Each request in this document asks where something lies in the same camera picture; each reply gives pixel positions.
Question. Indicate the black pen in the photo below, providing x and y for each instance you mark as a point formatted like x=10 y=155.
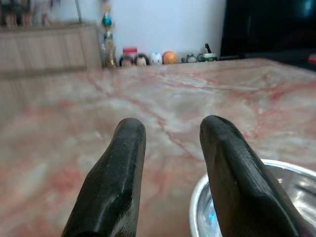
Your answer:
x=208 y=48

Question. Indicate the black television cabinet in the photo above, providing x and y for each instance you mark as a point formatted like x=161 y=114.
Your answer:
x=302 y=65

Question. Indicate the green and white mug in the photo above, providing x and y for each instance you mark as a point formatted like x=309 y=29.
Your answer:
x=209 y=58

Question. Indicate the stainless steel bowl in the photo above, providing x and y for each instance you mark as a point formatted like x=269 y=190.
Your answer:
x=293 y=182

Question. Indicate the grey totoro figurine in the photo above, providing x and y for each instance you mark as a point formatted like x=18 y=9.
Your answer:
x=191 y=58

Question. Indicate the white round toy ball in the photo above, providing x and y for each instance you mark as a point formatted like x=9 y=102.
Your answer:
x=156 y=58

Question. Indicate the dark-haired doll head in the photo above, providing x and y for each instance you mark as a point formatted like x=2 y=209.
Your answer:
x=142 y=60

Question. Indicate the light wooden cabinet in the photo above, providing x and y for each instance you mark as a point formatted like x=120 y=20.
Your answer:
x=44 y=47

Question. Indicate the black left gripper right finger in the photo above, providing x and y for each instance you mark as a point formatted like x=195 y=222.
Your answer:
x=237 y=177

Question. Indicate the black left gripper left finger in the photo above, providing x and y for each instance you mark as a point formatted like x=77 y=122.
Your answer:
x=116 y=177

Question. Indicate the gold and blue trophy figurine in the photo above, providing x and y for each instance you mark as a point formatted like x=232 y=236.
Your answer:
x=108 y=49

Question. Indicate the red-lidded jar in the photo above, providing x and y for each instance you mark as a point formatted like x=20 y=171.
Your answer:
x=130 y=51

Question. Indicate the orange round toy ball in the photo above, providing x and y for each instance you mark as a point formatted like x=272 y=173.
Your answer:
x=169 y=57

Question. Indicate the black television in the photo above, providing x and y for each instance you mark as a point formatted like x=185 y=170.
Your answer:
x=266 y=27

